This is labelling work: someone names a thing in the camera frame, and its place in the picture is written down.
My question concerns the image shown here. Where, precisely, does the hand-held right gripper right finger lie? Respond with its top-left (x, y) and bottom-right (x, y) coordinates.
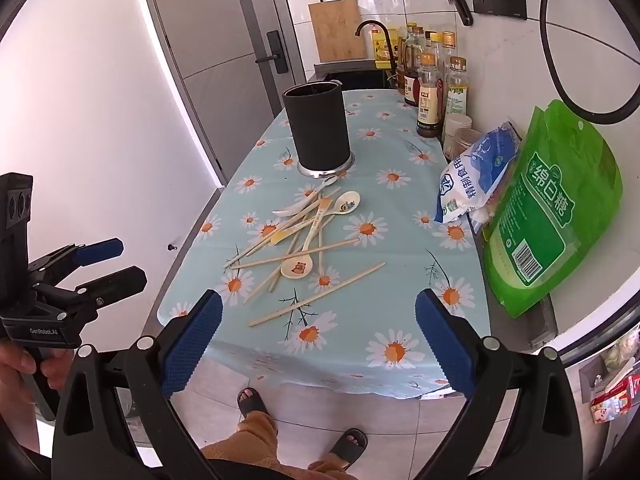
top-left (415, 287), bottom-right (587, 480)

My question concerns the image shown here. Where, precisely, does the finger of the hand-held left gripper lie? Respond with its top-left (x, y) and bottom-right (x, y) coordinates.
top-left (27, 238), bottom-right (125, 286)
top-left (32, 266), bottom-right (148, 322)

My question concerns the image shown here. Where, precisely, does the pile of wooden chopsticks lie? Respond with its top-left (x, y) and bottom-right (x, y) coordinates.
top-left (223, 194), bottom-right (387, 329)

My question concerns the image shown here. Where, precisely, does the black slide sandal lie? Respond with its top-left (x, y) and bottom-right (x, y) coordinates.
top-left (326, 428), bottom-right (369, 472)
top-left (237, 387), bottom-right (272, 422)

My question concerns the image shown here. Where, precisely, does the beige spoon with bear print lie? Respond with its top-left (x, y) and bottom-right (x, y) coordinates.
top-left (279, 198), bottom-right (331, 280)

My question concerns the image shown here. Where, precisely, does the brown fleece trouser leg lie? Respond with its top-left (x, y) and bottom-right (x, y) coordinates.
top-left (199, 409), bottom-right (353, 480)

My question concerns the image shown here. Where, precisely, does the green sugar bag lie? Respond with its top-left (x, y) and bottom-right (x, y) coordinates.
top-left (482, 99), bottom-right (624, 319)

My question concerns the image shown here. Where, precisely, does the wooden cutting board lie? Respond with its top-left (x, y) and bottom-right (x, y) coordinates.
top-left (308, 0), bottom-right (369, 64)

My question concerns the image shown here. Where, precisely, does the blue and white salt bag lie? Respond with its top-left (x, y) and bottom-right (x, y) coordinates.
top-left (433, 122), bottom-right (524, 225)

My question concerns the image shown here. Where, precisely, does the grey door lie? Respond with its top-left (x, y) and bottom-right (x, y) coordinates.
top-left (137, 0), bottom-right (297, 187)

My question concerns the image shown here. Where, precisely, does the person's left forearm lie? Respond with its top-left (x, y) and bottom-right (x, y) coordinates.
top-left (0, 395), bottom-right (42, 457)

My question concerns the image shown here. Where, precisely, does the black door lock handle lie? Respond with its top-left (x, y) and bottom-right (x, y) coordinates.
top-left (255, 30), bottom-right (290, 74)

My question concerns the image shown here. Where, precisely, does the yellow dish soap bottle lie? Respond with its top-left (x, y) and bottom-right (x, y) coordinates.
top-left (372, 27), bottom-right (397, 69)

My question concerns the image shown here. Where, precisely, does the person's left hand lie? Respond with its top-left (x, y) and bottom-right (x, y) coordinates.
top-left (0, 346), bottom-right (77, 405)

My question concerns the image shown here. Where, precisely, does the white spoon with cartoon print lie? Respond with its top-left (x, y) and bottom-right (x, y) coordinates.
top-left (272, 190), bottom-right (362, 246)

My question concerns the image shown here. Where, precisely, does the plain white ceramic spoon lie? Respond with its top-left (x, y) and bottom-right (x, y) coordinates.
top-left (271, 176), bottom-right (340, 219)

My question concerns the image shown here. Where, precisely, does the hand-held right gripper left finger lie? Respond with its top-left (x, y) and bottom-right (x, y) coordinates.
top-left (51, 289), bottom-right (224, 480)

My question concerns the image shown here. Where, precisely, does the black cylindrical utensil holder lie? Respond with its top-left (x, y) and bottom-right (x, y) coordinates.
top-left (282, 81), bottom-right (356, 181)

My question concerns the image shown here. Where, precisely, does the blue daisy print tablecloth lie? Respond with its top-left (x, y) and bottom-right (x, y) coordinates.
top-left (156, 88), bottom-right (494, 402)

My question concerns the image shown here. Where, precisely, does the row of condiment bottles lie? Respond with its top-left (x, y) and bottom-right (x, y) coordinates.
top-left (394, 22), bottom-right (471, 139)

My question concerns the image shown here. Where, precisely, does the black kitchen sink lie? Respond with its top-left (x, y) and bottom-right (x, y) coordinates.
top-left (313, 60), bottom-right (397, 92)

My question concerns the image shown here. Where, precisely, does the black kitchen faucet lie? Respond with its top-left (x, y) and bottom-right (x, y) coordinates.
top-left (354, 20), bottom-right (399, 89)

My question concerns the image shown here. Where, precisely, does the red printed box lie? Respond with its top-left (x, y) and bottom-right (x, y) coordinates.
top-left (589, 373), bottom-right (640, 425)

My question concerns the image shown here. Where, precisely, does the thick black cable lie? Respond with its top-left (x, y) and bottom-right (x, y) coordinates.
top-left (533, 0), bottom-right (640, 125)

